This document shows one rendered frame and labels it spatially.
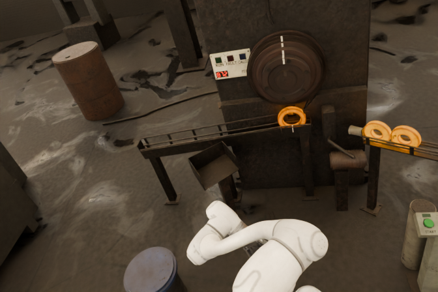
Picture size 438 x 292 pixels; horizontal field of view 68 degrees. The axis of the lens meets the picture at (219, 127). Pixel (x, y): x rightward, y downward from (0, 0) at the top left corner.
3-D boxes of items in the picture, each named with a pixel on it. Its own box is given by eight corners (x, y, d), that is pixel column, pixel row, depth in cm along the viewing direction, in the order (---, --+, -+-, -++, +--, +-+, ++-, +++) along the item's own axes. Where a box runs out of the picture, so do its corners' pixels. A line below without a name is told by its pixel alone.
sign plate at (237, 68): (216, 78, 222) (210, 54, 212) (254, 73, 216) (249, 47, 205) (216, 79, 220) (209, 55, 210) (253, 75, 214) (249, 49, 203)
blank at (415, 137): (392, 122, 188) (389, 126, 186) (422, 128, 177) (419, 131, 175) (392, 143, 196) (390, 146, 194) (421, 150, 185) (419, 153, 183)
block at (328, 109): (322, 131, 230) (321, 103, 216) (334, 130, 228) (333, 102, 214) (324, 141, 222) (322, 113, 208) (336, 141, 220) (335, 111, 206)
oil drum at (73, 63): (96, 99, 488) (66, 43, 437) (131, 94, 473) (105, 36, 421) (76, 123, 442) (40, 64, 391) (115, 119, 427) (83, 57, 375)
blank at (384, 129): (365, 118, 199) (362, 120, 197) (392, 122, 188) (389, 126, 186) (367, 138, 207) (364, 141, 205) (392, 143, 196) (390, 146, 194)
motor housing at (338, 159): (330, 199, 251) (328, 146, 220) (361, 198, 246) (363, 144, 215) (332, 212, 241) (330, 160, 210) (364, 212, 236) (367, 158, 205)
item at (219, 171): (213, 225, 257) (187, 158, 216) (242, 208, 264) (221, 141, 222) (224, 244, 242) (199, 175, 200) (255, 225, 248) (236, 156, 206)
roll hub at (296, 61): (265, 98, 204) (258, 57, 188) (311, 93, 197) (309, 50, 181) (265, 103, 200) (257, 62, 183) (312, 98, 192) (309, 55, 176)
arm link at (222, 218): (237, 218, 161) (221, 240, 156) (214, 197, 161) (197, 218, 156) (244, 218, 151) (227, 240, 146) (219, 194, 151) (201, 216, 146)
